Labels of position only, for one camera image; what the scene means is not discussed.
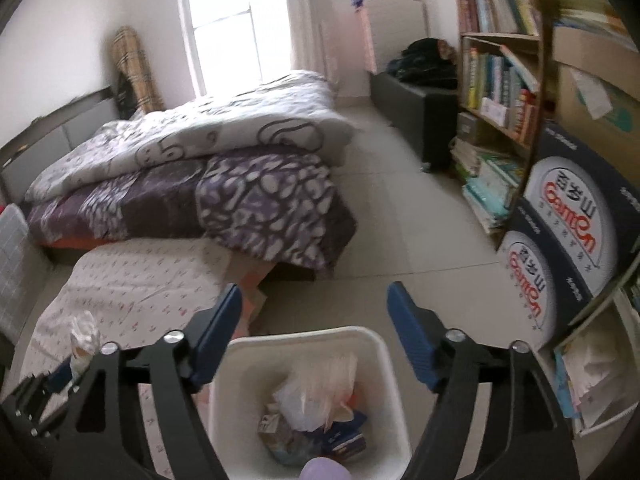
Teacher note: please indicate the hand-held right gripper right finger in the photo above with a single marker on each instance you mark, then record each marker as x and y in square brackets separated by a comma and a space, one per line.
[410, 330]

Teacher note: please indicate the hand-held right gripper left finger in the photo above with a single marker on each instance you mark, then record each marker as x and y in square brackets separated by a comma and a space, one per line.
[220, 330]

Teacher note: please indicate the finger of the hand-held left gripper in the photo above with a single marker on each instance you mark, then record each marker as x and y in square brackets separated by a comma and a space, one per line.
[60, 377]

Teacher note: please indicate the white plastic bin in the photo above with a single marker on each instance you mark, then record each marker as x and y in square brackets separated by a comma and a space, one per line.
[240, 360]

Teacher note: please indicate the white tissue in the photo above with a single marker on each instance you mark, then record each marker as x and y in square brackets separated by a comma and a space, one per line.
[85, 340]

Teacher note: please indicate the printed carton piece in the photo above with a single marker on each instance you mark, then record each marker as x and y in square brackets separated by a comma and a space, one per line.
[270, 427]

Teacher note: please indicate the white plastic bag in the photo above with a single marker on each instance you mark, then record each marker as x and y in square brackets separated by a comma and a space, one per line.
[315, 390]

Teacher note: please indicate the blue packet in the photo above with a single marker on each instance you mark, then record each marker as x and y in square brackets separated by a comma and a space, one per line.
[345, 437]

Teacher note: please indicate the person's right hand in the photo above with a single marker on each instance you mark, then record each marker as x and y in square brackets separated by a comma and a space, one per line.
[325, 470]

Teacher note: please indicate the translucent plastic storage box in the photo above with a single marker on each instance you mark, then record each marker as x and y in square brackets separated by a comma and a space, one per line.
[15, 270]

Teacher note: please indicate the dark blue printed box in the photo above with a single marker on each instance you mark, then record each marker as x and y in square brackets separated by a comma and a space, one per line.
[535, 285]
[575, 210]

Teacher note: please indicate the purple patterned blanket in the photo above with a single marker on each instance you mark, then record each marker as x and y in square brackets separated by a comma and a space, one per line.
[250, 200]

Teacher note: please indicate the red bed sheet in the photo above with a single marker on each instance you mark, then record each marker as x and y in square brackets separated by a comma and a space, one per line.
[65, 244]

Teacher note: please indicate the pile of flat books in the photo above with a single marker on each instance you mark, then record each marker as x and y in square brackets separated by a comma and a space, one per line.
[485, 185]

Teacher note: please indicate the white bin with papers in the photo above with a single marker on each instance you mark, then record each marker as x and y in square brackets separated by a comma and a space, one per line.
[590, 375]

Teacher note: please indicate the dark cabinet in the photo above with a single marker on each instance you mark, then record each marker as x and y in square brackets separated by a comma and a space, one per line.
[415, 120]

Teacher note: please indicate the white grey printed quilt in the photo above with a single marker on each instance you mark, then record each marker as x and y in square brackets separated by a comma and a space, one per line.
[200, 120]

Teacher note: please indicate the dark bag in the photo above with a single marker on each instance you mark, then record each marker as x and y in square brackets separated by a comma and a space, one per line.
[125, 97]

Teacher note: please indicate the dark bed headboard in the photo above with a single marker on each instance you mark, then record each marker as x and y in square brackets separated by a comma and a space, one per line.
[50, 125]

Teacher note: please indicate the row of colourful books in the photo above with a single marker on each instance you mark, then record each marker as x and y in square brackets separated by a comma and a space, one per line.
[500, 90]

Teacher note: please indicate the dark clothes pile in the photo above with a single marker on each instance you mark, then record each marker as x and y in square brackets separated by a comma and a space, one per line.
[425, 62]

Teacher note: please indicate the plaid rolled cushion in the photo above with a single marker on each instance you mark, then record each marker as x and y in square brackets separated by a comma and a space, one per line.
[137, 70]

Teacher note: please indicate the wooden bookshelf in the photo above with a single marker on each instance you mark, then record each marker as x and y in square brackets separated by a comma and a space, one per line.
[537, 85]

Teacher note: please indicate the brown cardboard box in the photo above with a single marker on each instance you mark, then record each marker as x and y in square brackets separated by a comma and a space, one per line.
[590, 110]

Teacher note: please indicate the window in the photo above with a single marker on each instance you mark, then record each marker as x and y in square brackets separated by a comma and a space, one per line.
[225, 25]

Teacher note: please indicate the white curtain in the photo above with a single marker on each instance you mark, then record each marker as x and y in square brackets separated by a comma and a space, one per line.
[312, 20]

